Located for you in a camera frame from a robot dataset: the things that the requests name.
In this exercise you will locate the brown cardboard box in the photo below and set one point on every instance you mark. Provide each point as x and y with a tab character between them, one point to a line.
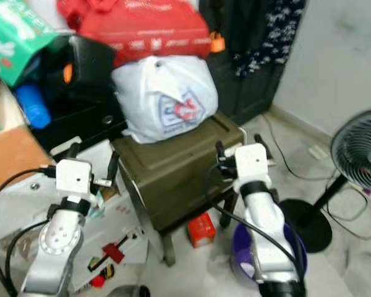
12	154

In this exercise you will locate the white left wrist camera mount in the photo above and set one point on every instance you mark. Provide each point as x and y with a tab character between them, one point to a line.
74	176

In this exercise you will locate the olive green cabinet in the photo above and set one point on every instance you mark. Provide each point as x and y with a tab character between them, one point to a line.
173	167

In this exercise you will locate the black standing fan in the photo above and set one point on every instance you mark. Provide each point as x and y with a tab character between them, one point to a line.
358	145

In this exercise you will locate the small red box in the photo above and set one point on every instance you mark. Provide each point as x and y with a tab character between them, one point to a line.
201	230

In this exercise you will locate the purple waste bin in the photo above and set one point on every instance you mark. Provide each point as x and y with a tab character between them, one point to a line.
241	253

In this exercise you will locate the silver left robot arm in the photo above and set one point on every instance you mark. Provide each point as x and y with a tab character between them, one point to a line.
55	253

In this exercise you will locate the black case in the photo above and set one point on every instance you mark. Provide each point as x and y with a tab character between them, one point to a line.
86	68

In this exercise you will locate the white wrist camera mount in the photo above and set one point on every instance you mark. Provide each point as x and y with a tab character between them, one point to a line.
74	176
252	161

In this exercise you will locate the green diaper package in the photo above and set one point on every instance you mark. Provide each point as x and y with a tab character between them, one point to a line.
18	37

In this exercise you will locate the orange tag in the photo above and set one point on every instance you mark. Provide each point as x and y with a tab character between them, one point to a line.
217	43

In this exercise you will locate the white plastic bag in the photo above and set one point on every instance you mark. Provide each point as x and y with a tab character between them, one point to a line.
157	93

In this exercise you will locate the grey left robot leg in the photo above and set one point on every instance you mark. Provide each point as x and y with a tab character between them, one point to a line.
130	291

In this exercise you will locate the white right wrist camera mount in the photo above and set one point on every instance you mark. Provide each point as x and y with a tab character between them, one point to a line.
252	161

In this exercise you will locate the red bag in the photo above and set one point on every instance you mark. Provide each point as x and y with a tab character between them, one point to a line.
148	28

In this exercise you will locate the dark floral garment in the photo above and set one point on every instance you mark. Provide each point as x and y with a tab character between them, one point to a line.
260	37

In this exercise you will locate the blue bottle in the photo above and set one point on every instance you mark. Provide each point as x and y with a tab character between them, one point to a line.
34	105

